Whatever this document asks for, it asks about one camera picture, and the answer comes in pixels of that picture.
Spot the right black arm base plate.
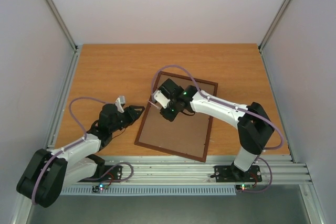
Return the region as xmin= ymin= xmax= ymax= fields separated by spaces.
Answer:
xmin=212 ymin=165 xmax=262 ymax=183

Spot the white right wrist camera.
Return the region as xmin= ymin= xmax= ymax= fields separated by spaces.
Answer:
xmin=152 ymin=90 xmax=170 ymax=109

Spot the aluminium rail base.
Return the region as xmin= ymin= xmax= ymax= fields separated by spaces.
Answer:
xmin=102 ymin=154 xmax=312 ymax=185

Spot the small circuit board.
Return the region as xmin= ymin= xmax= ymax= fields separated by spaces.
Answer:
xmin=91 ymin=184 xmax=109 ymax=194
xmin=236 ymin=184 xmax=257 ymax=191

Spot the right aluminium corner post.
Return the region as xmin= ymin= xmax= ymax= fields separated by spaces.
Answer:
xmin=258 ymin=0 xmax=309 ymax=51

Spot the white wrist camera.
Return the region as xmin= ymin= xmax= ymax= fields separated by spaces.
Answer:
xmin=152 ymin=90 xmax=170 ymax=109
xmin=114 ymin=95 xmax=125 ymax=113

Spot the purple cable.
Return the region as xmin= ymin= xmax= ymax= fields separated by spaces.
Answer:
xmin=31 ymin=97 xmax=134 ymax=206
xmin=151 ymin=65 xmax=286 ymax=194

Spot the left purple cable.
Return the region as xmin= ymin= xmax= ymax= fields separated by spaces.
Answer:
xmin=31 ymin=97 xmax=134 ymax=206

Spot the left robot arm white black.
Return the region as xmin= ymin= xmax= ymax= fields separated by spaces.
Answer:
xmin=16 ymin=104 xmax=145 ymax=208

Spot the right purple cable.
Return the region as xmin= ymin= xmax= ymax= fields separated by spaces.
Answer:
xmin=151 ymin=65 xmax=286 ymax=194

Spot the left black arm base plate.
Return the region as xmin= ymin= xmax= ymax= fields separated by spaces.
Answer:
xmin=80 ymin=165 xmax=122 ymax=183

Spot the aluminium corner post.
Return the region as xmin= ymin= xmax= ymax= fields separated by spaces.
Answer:
xmin=30 ymin=0 xmax=79 ymax=51
xmin=258 ymin=0 xmax=309 ymax=51

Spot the brown wooden picture frame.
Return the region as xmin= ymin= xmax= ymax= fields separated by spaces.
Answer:
xmin=134 ymin=71 xmax=219 ymax=163

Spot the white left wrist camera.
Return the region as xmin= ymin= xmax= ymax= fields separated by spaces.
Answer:
xmin=114 ymin=95 xmax=125 ymax=113

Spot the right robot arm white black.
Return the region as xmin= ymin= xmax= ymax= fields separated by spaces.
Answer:
xmin=152 ymin=79 xmax=274 ymax=182

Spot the left aluminium corner post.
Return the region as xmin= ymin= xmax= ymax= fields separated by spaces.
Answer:
xmin=30 ymin=0 xmax=79 ymax=51

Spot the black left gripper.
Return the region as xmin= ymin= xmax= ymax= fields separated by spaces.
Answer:
xmin=110 ymin=105 xmax=145 ymax=133

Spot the left small circuit board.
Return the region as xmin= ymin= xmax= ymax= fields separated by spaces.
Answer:
xmin=91 ymin=184 xmax=109 ymax=194

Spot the right small circuit board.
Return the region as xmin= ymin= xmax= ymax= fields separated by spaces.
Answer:
xmin=236 ymin=184 xmax=257 ymax=191

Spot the grey slotted cable duct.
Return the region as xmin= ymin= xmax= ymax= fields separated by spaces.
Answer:
xmin=61 ymin=185 xmax=236 ymax=197

